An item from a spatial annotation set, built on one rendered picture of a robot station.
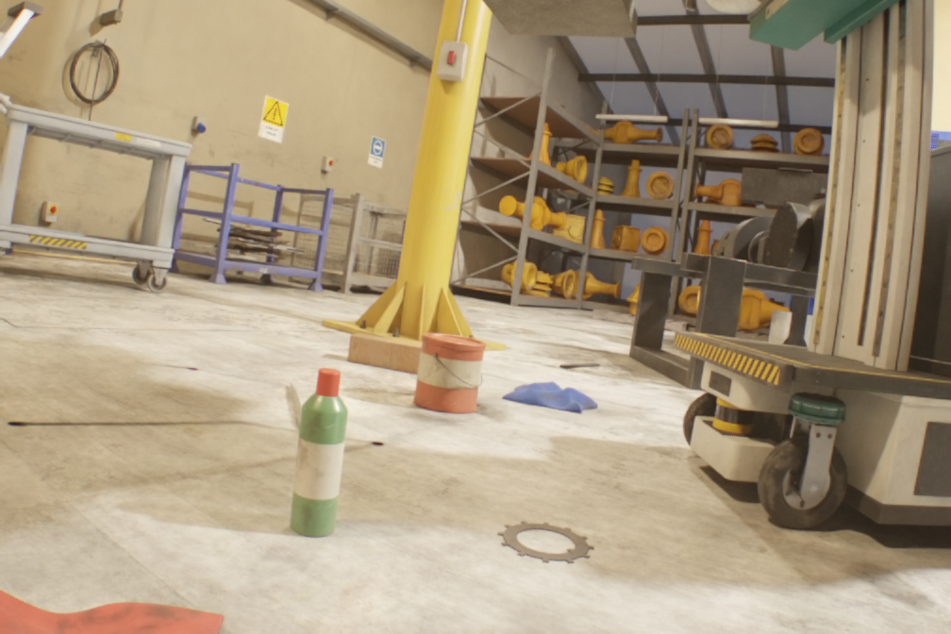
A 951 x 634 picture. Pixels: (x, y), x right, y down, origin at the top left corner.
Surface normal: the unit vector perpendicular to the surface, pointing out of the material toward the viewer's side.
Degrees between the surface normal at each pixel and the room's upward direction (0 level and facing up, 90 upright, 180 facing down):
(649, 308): 90
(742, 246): 90
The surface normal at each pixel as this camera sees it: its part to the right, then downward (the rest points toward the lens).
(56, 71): 0.87, 0.11
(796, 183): -0.47, -0.09
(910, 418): 0.02, -0.02
